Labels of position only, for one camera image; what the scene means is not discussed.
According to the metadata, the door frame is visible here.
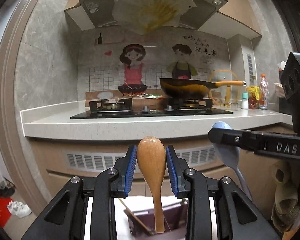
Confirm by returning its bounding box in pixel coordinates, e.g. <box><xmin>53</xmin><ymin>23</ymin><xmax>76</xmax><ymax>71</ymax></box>
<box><xmin>0</xmin><ymin>0</ymin><xmax>75</xmax><ymax>220</ymax></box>

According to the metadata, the cartoon wall poster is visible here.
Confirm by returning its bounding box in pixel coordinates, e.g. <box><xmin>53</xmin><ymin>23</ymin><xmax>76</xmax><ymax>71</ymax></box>
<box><xmin>86</xmin><ymin>31</ymin><xmax>230</xmax><ymax>100</ymax></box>

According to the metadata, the range hood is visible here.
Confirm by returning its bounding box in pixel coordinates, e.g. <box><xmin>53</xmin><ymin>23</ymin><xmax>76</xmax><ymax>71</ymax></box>
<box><xmin>74</xmin><ymin>0</ymin><xmax>228</xmax><ymax>35</ymax></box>

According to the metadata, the clear bottle, orange cap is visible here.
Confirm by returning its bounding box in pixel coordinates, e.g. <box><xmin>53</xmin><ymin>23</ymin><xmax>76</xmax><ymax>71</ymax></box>
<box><xmin>259</xmin><ymin>74</ymin><xmax>269</xmax><ymax>110</ymax></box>

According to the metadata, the beige kitchen cabinet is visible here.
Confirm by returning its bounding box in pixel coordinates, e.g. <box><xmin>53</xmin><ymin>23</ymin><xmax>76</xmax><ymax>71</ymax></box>
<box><xmin>30</xmin><ymin>124</ymin><xmax>298</xmax><ymax>200</ymax></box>

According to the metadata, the glass pot lid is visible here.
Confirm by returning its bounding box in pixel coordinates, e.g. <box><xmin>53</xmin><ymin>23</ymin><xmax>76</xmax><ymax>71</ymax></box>
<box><xmin>209</xmin><ymin>69</ymin><xmax>238</xmax><ymax>105</ymax></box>

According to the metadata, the beige hanging cloth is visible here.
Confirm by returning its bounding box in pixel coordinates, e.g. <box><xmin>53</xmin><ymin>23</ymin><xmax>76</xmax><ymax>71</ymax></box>
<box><xmin>270</xmin><ymin>160</ymin><xmax>300</xmax><ymax>233</ymax></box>

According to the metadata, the white shaker with green cap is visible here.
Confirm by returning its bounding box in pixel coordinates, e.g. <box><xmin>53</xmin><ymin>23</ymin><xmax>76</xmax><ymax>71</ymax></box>
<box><xmin>241</xmin><ymin>92</ymin><xmax>249</xmax><ymax>110</ymax></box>

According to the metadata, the white cloth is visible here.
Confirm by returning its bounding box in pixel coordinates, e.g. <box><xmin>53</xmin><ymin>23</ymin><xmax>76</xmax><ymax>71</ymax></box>
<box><xmin>86</xmin><ymin>195</ymin><xmax>217</xmax><ymax>240</ymax></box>

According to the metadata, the black container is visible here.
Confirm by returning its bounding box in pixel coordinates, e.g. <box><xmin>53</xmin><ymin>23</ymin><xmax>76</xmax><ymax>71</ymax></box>
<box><xmin>279</xmin><ymin>96</ymin><xmax>293</xmax><ymax>115</ymax></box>

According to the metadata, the purple plastic utensil holder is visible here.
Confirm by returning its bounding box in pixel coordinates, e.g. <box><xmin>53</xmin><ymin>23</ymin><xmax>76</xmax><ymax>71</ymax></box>
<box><xmin>124</xmin><ymin>200</ymin><xmax>188</xmax><ymax>237</ymax></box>

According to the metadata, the light blue spoon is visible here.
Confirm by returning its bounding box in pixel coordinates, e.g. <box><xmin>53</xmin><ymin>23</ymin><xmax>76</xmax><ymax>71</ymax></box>
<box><xmin>211</xmin><ymin>121</ymin><xmax>253</xmax><ymax>202</ymax></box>

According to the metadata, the chili jar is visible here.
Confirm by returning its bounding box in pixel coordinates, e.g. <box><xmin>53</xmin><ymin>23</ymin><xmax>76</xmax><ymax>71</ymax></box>
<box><xmin>249</xmin><ymin>86</ymin><xmax>259</xmax><ymax>110</ymax></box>

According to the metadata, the dark shoe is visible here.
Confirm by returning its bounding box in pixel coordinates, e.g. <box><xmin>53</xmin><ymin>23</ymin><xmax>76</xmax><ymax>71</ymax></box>
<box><xmin>0</xmin><ymin>179</ymin><xmax>15</xmax><ymax>197</ymax></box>

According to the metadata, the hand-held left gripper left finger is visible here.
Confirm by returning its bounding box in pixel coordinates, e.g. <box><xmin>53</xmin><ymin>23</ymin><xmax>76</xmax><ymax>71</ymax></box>
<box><xmin>21</xmin><ymin>144</ymin><xmax>138</xmax><ymax>240</ymax></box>

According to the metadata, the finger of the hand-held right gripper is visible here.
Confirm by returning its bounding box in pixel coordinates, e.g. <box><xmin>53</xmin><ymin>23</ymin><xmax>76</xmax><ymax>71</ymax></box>
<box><xmin>207</xmin><ymin>127</ymin><xmax>257</xmax><ymax>153</ymax></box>

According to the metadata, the stained paper sheet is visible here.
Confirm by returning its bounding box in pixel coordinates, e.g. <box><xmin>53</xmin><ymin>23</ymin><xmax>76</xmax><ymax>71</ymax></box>
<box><xmin>110</xmin><ymin>0</ymin><xmax>197</xmax><ymax>35</ymax></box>

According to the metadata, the black gas stove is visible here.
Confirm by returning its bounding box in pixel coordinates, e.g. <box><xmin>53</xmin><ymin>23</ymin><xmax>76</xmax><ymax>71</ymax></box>
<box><xmin>70</xmin><ymin>98</ymin><xmax>234</xmax><ymax>120</ymax></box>

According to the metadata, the wooden spoon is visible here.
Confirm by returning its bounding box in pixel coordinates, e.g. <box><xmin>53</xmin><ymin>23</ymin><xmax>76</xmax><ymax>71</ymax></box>
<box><xmin>136</xmin><ymin>136</ymin><xmax>167</xmax><ymax>233</ymax></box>

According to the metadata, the white sneaker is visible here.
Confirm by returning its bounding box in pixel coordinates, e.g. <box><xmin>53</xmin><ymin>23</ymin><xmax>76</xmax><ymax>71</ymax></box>
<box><xmin>7</xmin><ymin>200</ymin><xmax>23</xmax><ymax>214</ymax></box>
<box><xmin>15</xmin><ymin>204</ymin><xmax>32</xmax><ymax>218</ymax></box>

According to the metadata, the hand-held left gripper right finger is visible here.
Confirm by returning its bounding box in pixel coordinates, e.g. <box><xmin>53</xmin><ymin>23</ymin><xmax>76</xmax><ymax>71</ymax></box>
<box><xmin>166</xmin><ymin>145</ymin><xmax>282</xmax><ymax>240</ymax></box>

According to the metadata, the black wok with wooden handle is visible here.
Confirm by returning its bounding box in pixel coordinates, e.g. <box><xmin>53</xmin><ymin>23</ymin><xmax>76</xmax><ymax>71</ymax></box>
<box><xmin>159</xmin><ymin>78</ymin><xmax>247</xmax><ymax>100</ymax></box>

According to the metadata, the wall vent panel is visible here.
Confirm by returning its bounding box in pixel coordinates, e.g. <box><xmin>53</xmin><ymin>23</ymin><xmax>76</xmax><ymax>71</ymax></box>
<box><xmin>246</xmin><ymin>53</ymin><xmax>255</xmax><ymax>81</ymax></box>

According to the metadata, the wooden chopstick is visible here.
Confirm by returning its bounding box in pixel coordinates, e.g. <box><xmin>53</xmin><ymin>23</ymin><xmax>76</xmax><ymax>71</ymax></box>
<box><xmin>119</xmin><ymin>198</ymin><xmax>154</xmax><ymax>233</ymax></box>

